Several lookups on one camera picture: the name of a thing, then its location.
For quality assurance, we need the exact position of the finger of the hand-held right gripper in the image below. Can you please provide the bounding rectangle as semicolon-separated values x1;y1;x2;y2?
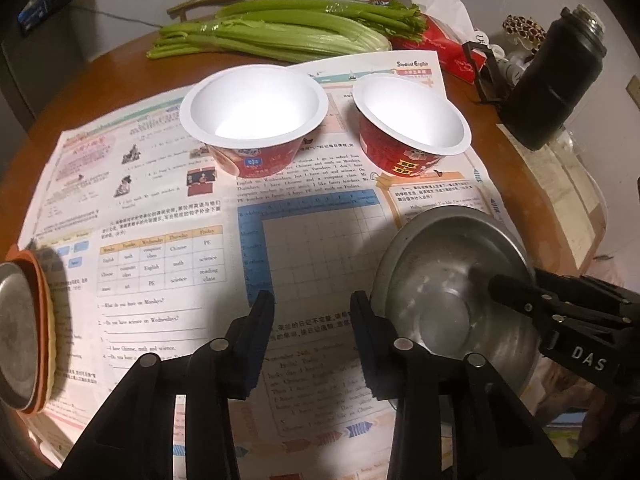
532;267;628;306
489;274;571;322

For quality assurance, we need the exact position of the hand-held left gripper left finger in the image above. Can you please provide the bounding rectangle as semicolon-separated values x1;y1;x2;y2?
60;290;276;480

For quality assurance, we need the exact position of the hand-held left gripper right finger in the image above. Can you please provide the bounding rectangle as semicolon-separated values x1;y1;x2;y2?
350;290;556;480

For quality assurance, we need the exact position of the stainless steel bowl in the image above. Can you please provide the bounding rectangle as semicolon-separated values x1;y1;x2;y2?
371;205;543;401

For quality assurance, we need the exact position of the yellow shell-shaped plate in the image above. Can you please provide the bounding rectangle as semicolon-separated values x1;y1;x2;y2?
46;285;59;386

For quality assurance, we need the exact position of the small red paper bowl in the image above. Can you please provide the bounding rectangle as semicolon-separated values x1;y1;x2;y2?
351;74;472;177

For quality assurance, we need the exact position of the orange bear-shaped plate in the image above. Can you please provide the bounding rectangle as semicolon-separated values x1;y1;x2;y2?
7;250;55;415

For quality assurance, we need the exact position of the round grey metal plate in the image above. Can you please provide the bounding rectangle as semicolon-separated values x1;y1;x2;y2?
0;261;42;408

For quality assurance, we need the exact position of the wide red paper bowl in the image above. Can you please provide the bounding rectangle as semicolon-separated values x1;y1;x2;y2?
179;64;329;176

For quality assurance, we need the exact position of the colourful printed newspaper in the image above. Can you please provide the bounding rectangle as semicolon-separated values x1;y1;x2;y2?
17;50;516;480

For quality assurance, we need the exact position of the black thermos bottle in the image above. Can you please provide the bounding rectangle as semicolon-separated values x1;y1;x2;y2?
501;5;608;151

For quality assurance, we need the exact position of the black metal clip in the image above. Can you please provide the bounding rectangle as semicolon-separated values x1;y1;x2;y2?
461;40;511;107

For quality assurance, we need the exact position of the red tissue pack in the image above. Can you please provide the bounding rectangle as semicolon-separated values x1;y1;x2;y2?
390;0;488;85

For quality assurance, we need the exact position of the brown white dotted bundle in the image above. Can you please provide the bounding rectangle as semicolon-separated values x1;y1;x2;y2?
501;14;548;47

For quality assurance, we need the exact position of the green celery bunch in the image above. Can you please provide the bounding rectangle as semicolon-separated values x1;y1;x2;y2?
146;0;426;63

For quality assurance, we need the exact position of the wooden chair with curved backrest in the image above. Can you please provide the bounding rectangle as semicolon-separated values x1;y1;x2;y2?
166;0;261;22

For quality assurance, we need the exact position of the blue box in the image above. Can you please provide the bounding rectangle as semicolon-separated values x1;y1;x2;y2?
17;0;66;31

